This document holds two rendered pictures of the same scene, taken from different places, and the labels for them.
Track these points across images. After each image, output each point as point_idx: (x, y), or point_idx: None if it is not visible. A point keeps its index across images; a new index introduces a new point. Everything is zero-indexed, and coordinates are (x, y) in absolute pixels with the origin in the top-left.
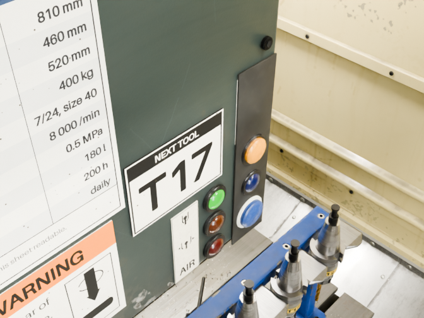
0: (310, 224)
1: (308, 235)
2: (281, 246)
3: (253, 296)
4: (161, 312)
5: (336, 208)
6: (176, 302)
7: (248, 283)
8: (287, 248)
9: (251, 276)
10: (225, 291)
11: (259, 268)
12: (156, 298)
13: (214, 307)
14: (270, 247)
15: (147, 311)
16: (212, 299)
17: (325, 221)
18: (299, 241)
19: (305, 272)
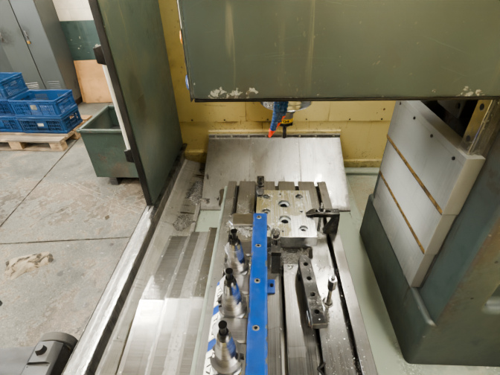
0: (254, 365)
1: (248, 353)
2: (259, 324)
3: (232, 244)
4: (338, 352)
5: (220, 323)
6: (340, 367)
7: (234, 230)
8: (254, 326)
9: (257, 286)
10: (262, 267)
11: (257, 295)
12: (358, 368)
13: (259, 256)
14: (265, 317)
15: (346, 345)
16: (263, 259)
17: (228, 330)
18: (250, 340)
19: (228, 322)
